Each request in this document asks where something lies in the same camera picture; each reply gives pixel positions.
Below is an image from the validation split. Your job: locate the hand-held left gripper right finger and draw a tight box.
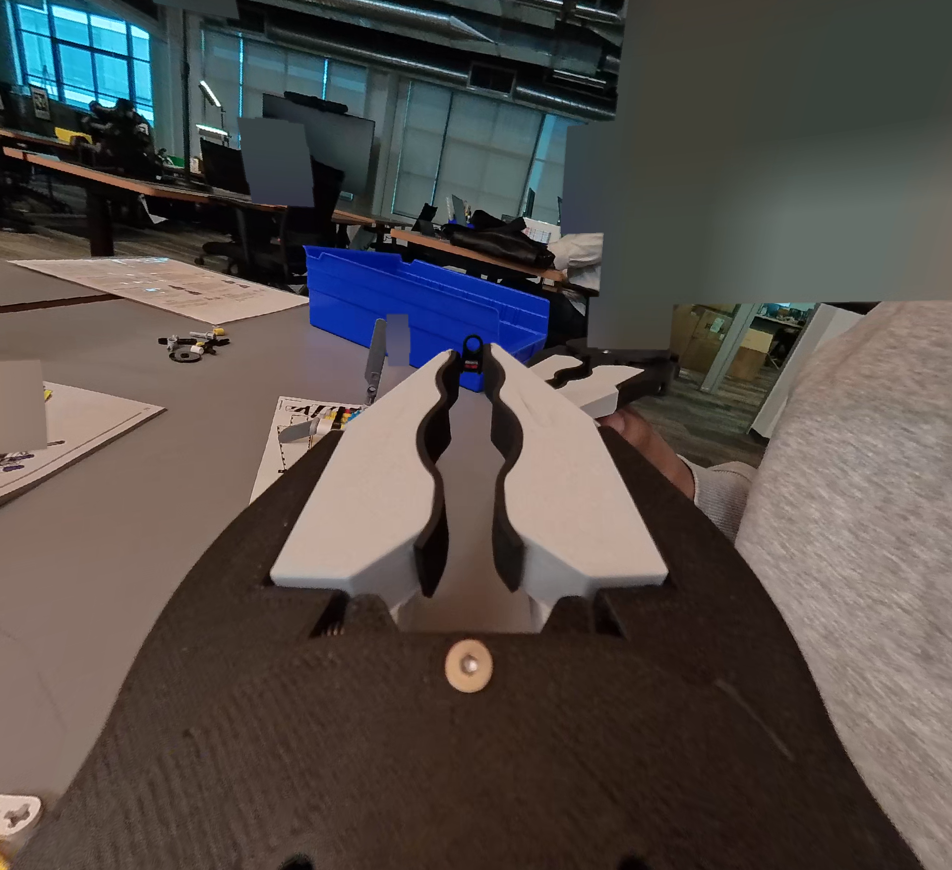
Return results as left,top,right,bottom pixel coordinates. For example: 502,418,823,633
483,347,670,608

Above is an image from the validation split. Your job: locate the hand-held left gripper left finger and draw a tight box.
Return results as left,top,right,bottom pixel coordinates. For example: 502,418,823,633
269,349,458,612

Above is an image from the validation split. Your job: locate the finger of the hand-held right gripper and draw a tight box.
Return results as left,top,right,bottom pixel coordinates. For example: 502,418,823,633
574,365,646,419
530,354,590,384

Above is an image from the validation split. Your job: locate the lego sticker sheet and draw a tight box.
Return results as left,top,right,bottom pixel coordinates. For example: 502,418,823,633
249,396,374,506

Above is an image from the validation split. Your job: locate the pile of small lego parts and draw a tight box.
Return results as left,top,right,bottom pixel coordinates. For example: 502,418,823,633
158,326,231,364

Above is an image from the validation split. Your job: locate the open lego instruction booklet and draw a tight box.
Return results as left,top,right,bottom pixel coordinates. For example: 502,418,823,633
0,382,167,508

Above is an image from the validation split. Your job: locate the person's right hand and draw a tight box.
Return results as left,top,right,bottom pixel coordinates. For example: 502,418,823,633
601,408,697,503

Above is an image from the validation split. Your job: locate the cardboard box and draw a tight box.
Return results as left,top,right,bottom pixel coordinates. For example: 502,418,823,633
671,304,775,374

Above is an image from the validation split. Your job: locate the black bag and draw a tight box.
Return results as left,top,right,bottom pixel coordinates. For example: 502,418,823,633
445,209,557,270

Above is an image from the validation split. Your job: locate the white board panel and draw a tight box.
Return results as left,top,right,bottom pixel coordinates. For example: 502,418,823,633
750,302,868,440

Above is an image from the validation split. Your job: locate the blue plastic bin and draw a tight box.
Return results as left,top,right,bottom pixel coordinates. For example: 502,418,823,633
303,245,551,392

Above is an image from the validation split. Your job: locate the white instruction sheet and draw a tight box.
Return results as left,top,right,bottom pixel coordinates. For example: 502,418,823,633
7,256,310,326

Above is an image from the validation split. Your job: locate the large dark monitor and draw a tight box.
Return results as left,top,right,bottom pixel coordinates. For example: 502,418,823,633
262,92,377,200

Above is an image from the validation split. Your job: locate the long wooden desk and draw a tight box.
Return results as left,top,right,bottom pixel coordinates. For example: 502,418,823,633
0,128,373,258

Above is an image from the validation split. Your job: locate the small dark monitor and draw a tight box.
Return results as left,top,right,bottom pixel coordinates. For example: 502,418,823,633
198,138,251,196

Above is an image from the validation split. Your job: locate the desk lamp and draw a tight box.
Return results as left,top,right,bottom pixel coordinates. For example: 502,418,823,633
196,79,229,136

